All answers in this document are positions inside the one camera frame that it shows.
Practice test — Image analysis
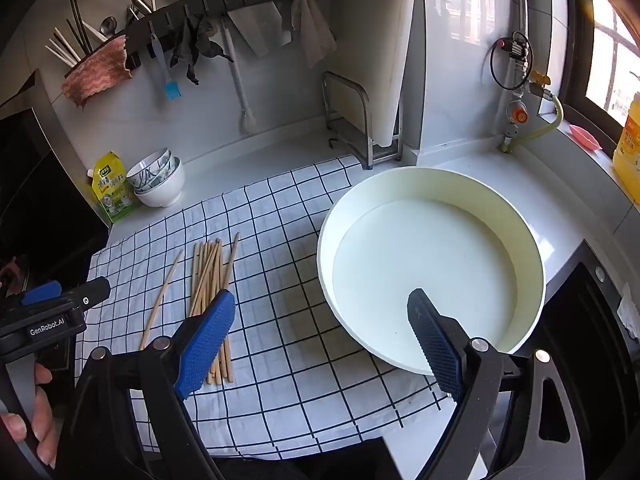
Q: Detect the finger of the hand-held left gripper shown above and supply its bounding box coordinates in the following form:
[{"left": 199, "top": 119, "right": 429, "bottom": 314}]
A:
[
  {"left": 20, "top": 280, "right": 64, "bottom": 307},
  {"left": 59, "top": 276, "right": 112, "bottom": 312}
]

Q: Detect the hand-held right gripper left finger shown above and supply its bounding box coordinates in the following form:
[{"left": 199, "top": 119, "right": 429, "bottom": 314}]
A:
[{"left": 52, "top": 289, "right": 237, "bottom": 480}]

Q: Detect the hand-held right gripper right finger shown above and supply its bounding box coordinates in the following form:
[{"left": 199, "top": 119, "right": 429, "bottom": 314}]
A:
[{"left": 406, "top": 288, "right": 601, "bottom": 480}]

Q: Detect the long tan chopstick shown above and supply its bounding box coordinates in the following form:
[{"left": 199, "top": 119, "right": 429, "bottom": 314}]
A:
[{"left": 139, "top": 249, "right": 185, "bottom": 351}]

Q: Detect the bundle of wooden chopsticks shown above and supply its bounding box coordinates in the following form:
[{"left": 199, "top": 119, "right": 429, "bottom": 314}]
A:
[{"left": 187, "top": 232, "right": 242, "bottom": 386}]

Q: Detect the person's left hand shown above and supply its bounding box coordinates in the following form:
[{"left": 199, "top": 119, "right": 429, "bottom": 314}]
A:
[{"left": 0, "top": 362, "right": 62, "bottom": 468}]

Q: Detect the black appliance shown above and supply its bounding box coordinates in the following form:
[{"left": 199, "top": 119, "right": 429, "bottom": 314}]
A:
[{"left": 0, "top": 70, "right": 111, "bottom": 286}]

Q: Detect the green yellow refill pouch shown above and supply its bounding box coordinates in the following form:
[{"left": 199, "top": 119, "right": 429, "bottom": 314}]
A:
[{"left": 87, "top": 151, "right": 138, "bottom": 224}]

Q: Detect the plain white bowl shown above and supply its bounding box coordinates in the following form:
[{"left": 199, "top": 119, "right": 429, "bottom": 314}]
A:
[{"left": 135, "top": 160, "right": 186, "bottom": 209}]

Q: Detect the white black checked cloth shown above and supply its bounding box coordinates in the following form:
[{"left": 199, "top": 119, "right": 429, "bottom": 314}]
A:
[{"left": 75, "top": 156, "right": 453, "bottom": 461}]

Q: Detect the patterned ceramic bowl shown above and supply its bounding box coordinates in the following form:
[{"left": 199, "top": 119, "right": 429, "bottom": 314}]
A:
[
  {"left": 134, "top": 155, "right": 181, "bottom": 195},
  {"left": 126, "top": 147, "right": 171, "bottom": 192}
]

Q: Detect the black gas stove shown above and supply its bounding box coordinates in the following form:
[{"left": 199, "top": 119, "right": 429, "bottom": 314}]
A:
[{"left": 537, "top": 240, "right": 640, "bottom": 480}]

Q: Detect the white crumpled paper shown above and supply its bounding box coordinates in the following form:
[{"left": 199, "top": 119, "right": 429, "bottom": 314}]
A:
[{"left": 616, "top": 282, "right": 640, "bottom": 341}]

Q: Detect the blue silicone brush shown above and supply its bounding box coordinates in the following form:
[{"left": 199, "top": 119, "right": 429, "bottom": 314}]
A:
[{"left": 149, "top": 20, "right": 182, "bottom": 103}]

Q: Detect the pink rag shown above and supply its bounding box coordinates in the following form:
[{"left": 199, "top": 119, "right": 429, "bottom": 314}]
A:
[{"left": 61, "top": 35, "right": 133, "bottom": 108}]

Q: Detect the metal cutting board rack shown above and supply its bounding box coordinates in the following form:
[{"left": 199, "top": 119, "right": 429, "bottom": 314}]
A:
[{"left": 321, "top": 71, "right": 405, "bottom": 171}]

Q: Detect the white chopstick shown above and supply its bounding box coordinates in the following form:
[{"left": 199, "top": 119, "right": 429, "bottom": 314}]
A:
[
  {"left": 80, "top": 20, "right": 108, "bottom": 43},
  {"left": 45, "top": 44, "right": 76, "bottom": 68},
  {"left": 52, "top": 27, "right": 83, "bottom": 63}
]

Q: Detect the orange gas regulator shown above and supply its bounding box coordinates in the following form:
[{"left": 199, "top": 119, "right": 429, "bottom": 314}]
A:
[{"left": 507, "top": 95, "right": 530, "bottom": 127}]

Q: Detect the pink soap dish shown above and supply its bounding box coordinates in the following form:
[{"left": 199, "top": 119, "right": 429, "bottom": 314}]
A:
[{"left": 569, "top": 124, "right": 605, "bottom": 152}]

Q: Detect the dark grey cloth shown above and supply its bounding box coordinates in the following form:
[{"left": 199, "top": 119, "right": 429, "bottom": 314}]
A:
[{"left": 169, "top": 15, "right": 235, "bottom": 86}]

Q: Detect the black chopstick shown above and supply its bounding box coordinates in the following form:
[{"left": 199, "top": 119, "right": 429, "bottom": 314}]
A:
[
  {"left": 74, "top": 0, "right": 95, "bottom": 53},
  {"left": 69, "top": 0, "right": 87, "bottom": 56}
]

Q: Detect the yellow oil bottle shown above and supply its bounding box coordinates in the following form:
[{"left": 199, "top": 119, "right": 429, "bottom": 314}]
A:
[{"left": 612, "top": 95, "right": 640, "bottom": 205}]

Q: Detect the white cutting board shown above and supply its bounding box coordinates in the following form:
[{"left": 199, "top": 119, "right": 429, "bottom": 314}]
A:
[{"left": 327, "top": 0, "right": 421, "bottom": 148}]

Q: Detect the black gas valve box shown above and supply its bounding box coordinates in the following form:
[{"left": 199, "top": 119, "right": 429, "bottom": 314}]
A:
[{"left": 500, "top": 35, "right": 530, "bottom": 61}]

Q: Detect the steel cleaver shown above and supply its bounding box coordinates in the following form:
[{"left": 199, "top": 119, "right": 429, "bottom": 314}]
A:
[{"left": 227, "top": 0, "right": 292, "bottom": 57}]

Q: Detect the white hanging towel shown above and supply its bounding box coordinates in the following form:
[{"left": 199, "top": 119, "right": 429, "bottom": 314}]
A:
[{"left": 290, "top": 0, "right": 338, "bottom": 70}]

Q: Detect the window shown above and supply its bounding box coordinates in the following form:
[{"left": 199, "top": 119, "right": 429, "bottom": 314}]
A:
[{"left": 560, "top": 0, "right": 640, "bottom": 126}]

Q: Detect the corrugated metal gas pipe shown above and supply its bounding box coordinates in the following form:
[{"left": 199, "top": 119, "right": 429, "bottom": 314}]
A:
[{"left": 507, "top": 0, "right": 532, "bottom": 91}]

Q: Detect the white long-handled utensil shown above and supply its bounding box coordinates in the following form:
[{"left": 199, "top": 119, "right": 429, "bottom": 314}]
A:
[{"left": 220, "top": 20, "right": 258, "bottom": 135}]

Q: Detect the yellow gas valve handle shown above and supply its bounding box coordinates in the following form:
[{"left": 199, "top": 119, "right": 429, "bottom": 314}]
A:
[{"left": 527, "top": 70, "right": 553, "bottom": 98}]

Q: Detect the black cable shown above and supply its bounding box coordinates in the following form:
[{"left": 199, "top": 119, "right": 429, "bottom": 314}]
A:
[{"left": 489, "top": 31, "right": 531, "bottom": 92}]

